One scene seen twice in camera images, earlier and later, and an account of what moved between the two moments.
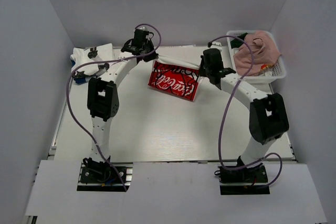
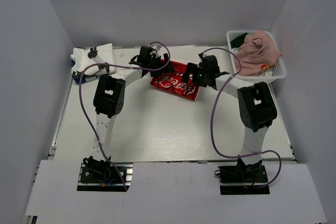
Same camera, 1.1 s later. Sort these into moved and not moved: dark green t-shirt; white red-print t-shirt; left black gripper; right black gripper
Moved: right black gripper; white red-print t-shirt; left black gripper
Not moved: dark green t-shirt
